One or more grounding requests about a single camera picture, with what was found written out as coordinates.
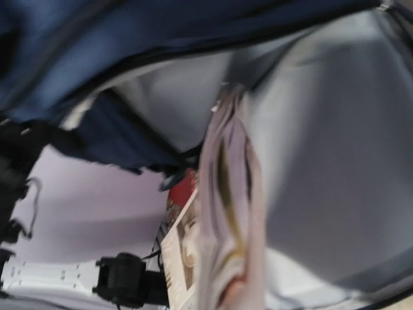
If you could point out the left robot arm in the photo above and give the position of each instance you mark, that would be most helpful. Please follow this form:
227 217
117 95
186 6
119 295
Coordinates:
123 280

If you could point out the white afternoon tea book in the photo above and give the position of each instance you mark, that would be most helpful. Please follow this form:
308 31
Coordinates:
180 257

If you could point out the red floral round tin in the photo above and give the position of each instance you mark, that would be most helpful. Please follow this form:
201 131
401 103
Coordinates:
179 195

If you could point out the blue dog cover book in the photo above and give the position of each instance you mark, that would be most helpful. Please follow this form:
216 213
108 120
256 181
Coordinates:
231 209

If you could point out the navy blue student backpack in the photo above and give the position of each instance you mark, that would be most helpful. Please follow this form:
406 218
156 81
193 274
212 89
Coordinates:
134 84

